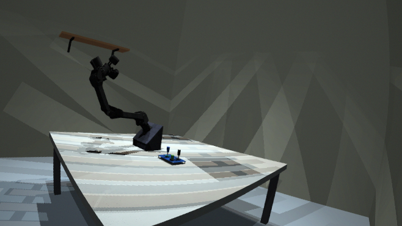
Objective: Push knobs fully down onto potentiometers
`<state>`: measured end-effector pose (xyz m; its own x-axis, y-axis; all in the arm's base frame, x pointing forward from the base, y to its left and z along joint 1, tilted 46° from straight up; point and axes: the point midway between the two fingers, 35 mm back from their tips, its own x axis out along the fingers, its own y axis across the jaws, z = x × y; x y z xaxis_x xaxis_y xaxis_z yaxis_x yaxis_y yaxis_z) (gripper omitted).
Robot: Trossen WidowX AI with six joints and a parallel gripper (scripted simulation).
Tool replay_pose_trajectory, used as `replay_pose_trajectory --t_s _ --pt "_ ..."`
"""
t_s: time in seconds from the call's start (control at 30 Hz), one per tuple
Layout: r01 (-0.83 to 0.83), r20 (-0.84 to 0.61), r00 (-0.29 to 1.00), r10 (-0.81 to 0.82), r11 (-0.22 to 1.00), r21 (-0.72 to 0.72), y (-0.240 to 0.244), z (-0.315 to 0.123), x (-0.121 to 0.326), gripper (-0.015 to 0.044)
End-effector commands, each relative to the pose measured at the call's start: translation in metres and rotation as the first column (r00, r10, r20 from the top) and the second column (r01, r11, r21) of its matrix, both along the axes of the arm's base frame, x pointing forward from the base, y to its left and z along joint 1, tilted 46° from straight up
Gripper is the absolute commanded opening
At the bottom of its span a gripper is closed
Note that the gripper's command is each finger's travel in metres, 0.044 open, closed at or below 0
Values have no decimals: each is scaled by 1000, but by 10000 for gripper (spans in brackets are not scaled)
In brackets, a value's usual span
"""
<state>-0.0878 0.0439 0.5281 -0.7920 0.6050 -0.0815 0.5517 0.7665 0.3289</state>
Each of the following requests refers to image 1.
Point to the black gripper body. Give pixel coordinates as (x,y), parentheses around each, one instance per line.
(112,60)

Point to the blue circuit board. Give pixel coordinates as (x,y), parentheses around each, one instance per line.
(172,158)

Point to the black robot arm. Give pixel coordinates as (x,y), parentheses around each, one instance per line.
(98,75)

